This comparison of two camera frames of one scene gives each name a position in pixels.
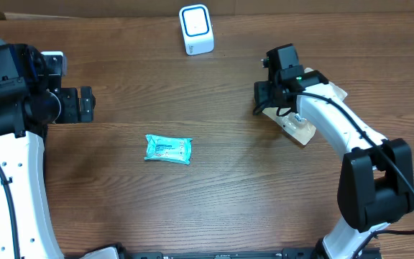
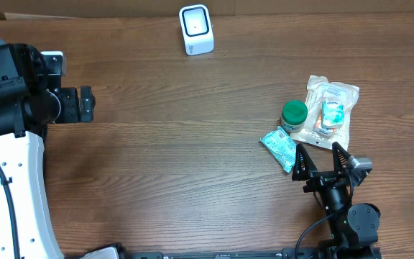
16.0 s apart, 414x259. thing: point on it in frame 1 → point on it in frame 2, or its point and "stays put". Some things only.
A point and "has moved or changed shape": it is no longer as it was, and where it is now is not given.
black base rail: [283, 253] stays put
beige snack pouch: [292, 126] has moved or changed shape
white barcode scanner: [197, 29] stays put
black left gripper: [75, 114] stays put
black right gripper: [264, 99] → [318, 178]
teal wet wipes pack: [168, 148] → [281, 146]
